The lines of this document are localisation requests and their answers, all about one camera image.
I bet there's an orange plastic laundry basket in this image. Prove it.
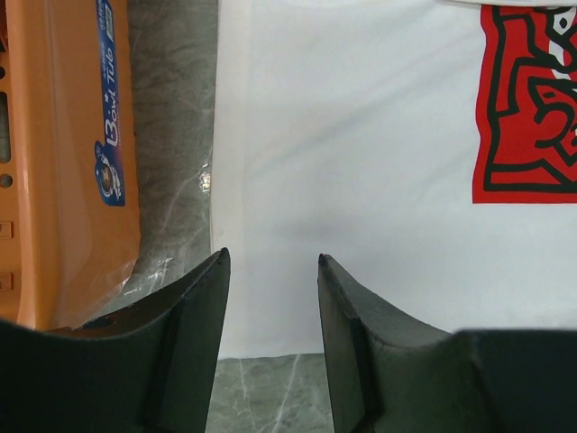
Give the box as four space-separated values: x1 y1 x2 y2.
1 1 141 330

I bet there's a white printed t-shirt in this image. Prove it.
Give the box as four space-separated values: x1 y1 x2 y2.
211 1 576 358

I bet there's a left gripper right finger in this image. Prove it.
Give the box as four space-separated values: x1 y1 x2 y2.
317 254 576 432

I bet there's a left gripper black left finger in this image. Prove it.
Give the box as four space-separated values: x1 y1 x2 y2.
1 249 231 432

